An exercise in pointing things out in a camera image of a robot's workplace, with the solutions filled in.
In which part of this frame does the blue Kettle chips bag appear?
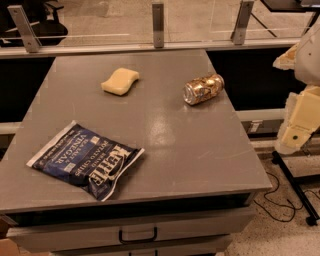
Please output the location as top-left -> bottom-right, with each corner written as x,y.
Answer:
27,121 -> 144,201

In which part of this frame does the grey drawer cabinet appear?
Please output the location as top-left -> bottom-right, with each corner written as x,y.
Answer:
0,191 -> 258,256

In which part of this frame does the black floor cable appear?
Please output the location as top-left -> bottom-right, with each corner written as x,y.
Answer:
253,171 -> 320,223

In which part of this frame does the gold crushed soda can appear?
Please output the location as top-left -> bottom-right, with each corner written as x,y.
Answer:
183,74 -> 225,106

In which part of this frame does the black drawer handle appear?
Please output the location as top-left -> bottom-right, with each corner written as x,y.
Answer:
118,227 -> 158,245

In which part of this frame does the right metal railing bracket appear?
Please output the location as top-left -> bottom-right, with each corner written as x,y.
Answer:
231,0 -> 254,45

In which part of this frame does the black office chair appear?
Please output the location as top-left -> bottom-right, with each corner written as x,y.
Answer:
0,0 -> 68,47

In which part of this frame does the black stand base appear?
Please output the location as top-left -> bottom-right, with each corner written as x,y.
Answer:
272,151 -> 320,226

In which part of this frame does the yellow sponge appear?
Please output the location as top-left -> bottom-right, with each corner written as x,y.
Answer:
101,68 -> 139,96

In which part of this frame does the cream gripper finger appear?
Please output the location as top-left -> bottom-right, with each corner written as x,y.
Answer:
273,43 -> 299,70

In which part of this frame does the metal railing bracket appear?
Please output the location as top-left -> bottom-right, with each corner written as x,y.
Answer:
231,0 -> 254,45
152,3 -> 164,48
7,5 -> 41,53

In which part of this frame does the middle metal railing bracket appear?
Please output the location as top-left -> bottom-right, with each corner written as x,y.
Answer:
152,3 -> 164,48

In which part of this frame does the glass railing panel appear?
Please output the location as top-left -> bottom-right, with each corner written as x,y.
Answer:
0,0 -> 320,48

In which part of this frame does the left metal railing bracket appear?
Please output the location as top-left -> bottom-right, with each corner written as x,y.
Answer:
7,5 -> 41,53

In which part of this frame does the dark desk background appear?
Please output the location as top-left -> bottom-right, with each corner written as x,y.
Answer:
261,0 -> 320,34

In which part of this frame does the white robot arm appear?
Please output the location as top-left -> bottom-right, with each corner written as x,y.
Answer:
273,24 -> 320,155

